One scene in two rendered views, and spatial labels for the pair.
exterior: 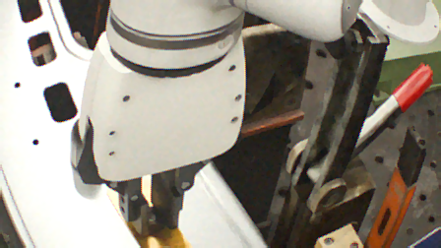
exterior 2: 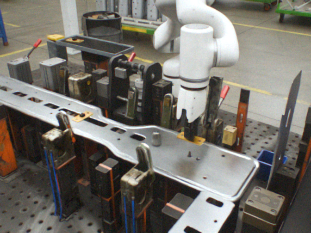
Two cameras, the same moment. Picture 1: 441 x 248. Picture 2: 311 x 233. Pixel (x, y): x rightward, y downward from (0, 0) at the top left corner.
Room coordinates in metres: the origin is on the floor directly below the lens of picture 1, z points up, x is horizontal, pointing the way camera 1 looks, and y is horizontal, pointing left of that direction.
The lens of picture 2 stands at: (-0.24, 0.48, 1.62)
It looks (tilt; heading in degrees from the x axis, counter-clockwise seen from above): 29 degrees down; 337
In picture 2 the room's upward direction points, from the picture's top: straight up
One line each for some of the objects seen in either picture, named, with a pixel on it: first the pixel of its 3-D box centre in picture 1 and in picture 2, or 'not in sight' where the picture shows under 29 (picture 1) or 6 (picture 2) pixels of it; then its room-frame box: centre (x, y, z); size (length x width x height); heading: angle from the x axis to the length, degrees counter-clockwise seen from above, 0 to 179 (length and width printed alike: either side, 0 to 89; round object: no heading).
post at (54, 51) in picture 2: not in sight; (62, 80); (1.50, 0.28, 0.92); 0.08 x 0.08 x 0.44; 33
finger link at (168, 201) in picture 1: (182, 182); (195, 124); (0.53, 0.02, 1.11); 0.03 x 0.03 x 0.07; 33
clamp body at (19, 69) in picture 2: not in sight; (25, 93); (1.49, 0.48, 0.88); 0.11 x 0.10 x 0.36; 123
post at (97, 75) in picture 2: not in sight; (103, 111); (1.10, 0.17, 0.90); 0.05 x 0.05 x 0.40; 33
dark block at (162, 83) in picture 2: not in sight; (161, 129); (0.83, -0.01, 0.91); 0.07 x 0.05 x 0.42; 123
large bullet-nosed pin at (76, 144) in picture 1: (85, 147); (156, 139); (0.62, 0.11, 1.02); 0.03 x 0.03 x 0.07
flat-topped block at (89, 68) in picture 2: not in sight; (98, 90); (1.28, 0.14, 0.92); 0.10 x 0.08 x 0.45; 33
